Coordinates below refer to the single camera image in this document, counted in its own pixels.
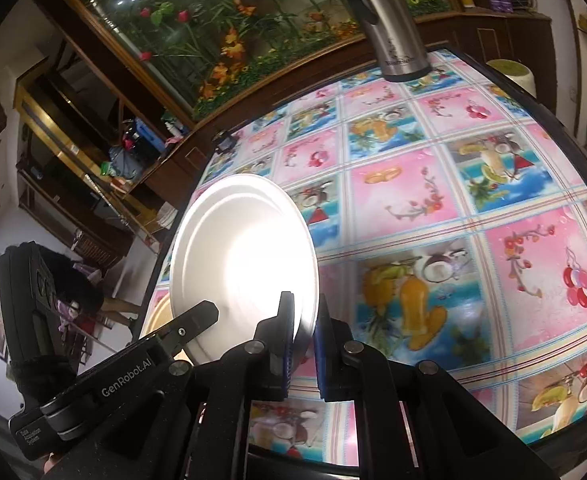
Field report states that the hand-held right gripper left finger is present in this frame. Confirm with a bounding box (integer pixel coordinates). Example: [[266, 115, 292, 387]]
[[181, 290, 297, 480]]

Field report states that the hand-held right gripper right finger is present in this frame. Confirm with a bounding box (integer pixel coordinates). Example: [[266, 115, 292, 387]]
[[313, 292, 561, 480]]

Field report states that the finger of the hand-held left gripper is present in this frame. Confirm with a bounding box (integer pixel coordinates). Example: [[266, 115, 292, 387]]
[[141, 300, 220, 359]]

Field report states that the large white bowl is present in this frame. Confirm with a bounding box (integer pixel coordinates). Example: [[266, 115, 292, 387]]
[[170, 174, 320, 366]]

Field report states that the blue bag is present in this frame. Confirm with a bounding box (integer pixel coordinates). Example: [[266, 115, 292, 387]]
[[108, 145, 139, 178]]

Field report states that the small black round object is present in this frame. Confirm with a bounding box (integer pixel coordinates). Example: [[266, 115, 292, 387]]
[[214, 130, 237, 156]]

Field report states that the printed fruit tablecloth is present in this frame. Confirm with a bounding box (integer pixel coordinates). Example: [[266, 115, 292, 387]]
[[138, 47, 587, 471]]

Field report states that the artificial flower display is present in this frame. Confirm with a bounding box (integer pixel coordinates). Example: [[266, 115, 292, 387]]
[[68, 0, 454, 118]]

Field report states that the stainless steel thermos jug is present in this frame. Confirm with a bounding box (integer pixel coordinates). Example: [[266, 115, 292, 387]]
[[334, 0, 433, 83]]

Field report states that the dark wooden cabinet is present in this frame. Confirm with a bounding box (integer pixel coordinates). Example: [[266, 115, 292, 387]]
[[14, 0, 557, 261]]

